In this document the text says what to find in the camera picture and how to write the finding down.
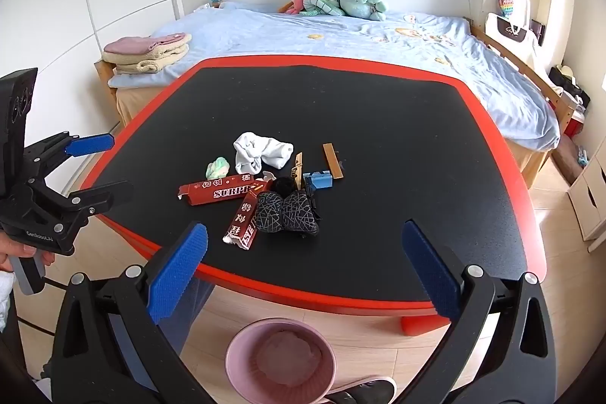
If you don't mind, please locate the long red carton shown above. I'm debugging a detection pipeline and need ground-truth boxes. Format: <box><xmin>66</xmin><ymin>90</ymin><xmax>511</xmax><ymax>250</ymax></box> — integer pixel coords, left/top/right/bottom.
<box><xmin>177</xmin><ymin>176</ymin><xmax>275</xmax><ymax>207</ymax></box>

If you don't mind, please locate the white tote bag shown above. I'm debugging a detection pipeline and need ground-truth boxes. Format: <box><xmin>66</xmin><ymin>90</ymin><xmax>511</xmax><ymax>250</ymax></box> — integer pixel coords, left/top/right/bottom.
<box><xmin>485</xmin><ymin>12</ymin><xmax>540</xmax><ymax>51</ymax></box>

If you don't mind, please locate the clear plastic bin liner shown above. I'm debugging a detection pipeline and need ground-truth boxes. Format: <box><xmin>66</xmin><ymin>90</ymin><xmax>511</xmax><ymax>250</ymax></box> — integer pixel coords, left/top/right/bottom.
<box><xmin>253</xmin><ymin>328</ymin><xmax>327</xmax><ymax>388</ymax></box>

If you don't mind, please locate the black patterned sock bundle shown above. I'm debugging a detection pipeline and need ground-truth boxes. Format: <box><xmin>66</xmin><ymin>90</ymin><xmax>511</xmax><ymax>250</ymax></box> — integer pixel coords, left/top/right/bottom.
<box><xmin>255</xmin><ymin>191</ymin><xmax>322</xmax><ymax>238</ymax></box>

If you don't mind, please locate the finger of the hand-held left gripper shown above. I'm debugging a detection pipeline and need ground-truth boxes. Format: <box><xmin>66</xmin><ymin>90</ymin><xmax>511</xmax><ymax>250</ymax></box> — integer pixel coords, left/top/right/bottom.
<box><xmin>26</xmin><ymin>132</ymin><xmax>116</xmax><ymax>178</ymax></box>
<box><xmin>45</xmin><ymin>181</ymin><xmax>134</xmax><ymax>216</ymax></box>

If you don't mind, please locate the person's white shirt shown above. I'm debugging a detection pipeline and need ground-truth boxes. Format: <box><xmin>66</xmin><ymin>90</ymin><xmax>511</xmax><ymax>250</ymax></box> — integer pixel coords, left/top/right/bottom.
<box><xmin>0</xmin><ymin>272</ymin><xmax>12</xmax><ymax>331</ymax></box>

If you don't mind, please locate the green white wad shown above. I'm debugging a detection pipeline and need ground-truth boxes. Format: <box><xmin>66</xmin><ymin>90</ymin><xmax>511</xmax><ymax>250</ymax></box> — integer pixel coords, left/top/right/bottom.
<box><xmin>205</xmin><ymin>157</ymin><xmax>231</xmax><ymax>180</ymax></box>

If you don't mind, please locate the short red carton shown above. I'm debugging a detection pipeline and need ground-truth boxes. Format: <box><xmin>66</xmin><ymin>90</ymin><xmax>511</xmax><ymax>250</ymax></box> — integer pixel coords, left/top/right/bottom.
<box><xmin>222</xmin><ymin>191</ymin><xmax>261</xmax><ymax>252</ymax></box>

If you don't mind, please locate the pink folded towel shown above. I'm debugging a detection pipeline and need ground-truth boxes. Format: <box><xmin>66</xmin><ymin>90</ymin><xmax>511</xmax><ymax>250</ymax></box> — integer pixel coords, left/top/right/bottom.
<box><xmin>103</xmin><ymin>32</ymin><xmax>187</xmax><ymax>55</ymax></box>

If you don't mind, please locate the white sock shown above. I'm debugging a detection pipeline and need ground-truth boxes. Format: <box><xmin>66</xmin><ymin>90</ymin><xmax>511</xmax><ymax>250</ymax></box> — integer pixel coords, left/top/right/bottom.
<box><xmin>233</xmin><ymin>132</ymin><xmax>294</xmax><ymax>176</ymax></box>

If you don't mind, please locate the wooden bed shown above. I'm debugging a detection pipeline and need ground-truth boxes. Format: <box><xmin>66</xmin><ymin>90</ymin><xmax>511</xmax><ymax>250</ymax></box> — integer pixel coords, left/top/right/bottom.
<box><xmin>95</xmin><ymin>0</ymin><xmax>581</xmax><ymax>192</ymax></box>

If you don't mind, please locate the beige folded towel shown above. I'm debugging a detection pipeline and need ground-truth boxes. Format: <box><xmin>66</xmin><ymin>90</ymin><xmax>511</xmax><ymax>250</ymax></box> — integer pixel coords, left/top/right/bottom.
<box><xmin>102</xmin><ymin>35</ymin><xmax>192</xmax><ymax>76</ymax></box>

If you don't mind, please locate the person's left hand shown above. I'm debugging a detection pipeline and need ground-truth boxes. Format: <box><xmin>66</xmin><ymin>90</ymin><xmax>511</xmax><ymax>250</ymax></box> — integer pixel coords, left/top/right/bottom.
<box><xmin>0</xmin><ymin>228</ymin><xmax>56</xmax><ymax>275</ymax></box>

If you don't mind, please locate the small black clip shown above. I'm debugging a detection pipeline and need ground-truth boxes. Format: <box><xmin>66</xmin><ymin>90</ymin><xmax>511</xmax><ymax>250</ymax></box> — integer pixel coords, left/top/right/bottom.
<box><xmin>302</xmin><ymin>183</ymin><xmax>319</xmax><ymax>212</ymax></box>

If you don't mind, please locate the black fluffy ball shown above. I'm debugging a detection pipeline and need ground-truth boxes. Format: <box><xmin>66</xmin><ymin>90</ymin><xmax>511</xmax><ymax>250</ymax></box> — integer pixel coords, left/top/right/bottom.
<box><xmin>272</xmin><ymin>177</ymin><xmax>297</xmax><ymax>197</ymax></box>

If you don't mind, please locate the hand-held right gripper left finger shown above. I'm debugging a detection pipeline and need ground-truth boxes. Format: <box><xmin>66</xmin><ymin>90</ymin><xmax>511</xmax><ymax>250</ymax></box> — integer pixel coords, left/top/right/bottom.
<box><xmin>52</xmin><ymin>221</ymin><xmax>214</xmax><ymax>404</ymax></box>

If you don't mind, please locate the pink trash bin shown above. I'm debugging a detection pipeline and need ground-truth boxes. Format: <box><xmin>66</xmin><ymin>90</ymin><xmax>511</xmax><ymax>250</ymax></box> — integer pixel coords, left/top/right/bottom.
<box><xmin>225</xmin><ymin>317</ymin><xmax>338</xmax><ymax>404</ymax></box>

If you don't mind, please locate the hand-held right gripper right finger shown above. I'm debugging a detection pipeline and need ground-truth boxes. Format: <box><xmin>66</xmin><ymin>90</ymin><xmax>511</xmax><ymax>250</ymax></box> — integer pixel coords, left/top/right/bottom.
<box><xmin>401</xmin><ymin>219</ymin><xmax>557</xmax><ymax>404</ymax></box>

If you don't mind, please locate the white drawer cabinet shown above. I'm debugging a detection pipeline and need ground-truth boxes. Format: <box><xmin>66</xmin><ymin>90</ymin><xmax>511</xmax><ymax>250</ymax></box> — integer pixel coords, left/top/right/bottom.
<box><xmin>567</xmin><ymin>144</ymin><xmax>606</xmax><ymax>253</ymax></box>

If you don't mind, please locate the green striped plush toy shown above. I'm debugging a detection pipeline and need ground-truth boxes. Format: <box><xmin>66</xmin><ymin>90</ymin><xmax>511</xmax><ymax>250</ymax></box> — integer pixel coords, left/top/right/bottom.
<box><xmin>300</xmin><ymin>0</ymin><xmax>346</xmax><ymax>17</ymax></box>

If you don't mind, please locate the black bag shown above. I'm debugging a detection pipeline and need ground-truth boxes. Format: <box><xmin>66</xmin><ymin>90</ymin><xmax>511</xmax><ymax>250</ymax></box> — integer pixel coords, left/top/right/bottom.
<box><xmin>549</xmin><ymin>66</ymin><xmax>592</xmax><ymax>111</ymax></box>

